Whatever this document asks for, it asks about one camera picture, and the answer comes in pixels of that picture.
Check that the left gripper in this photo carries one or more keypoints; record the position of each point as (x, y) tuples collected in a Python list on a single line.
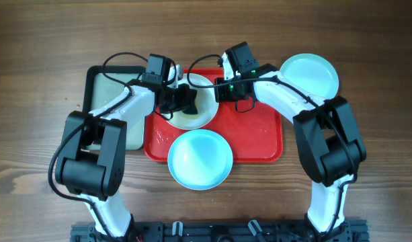
[(186, 99)]

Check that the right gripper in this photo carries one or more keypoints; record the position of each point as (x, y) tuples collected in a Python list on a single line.
[(220, 95)]

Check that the mint green plate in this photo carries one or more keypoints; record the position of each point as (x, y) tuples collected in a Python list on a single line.
[(313, 73)]

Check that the green yellow sponge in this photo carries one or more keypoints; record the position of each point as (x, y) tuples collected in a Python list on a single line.
[(191, 108)]

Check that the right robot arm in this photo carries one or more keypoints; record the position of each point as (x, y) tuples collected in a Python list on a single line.
[(329, 143)]

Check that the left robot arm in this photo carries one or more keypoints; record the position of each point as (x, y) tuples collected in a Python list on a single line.
[(88, 166)]

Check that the black water tray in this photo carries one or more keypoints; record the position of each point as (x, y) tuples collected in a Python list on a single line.
[(99, 91)]

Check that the light blue plate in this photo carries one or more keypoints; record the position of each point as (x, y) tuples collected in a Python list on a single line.
[(200, 159)]

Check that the black mounting rail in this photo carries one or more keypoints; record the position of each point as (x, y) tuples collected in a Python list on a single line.
[(280, 231)]

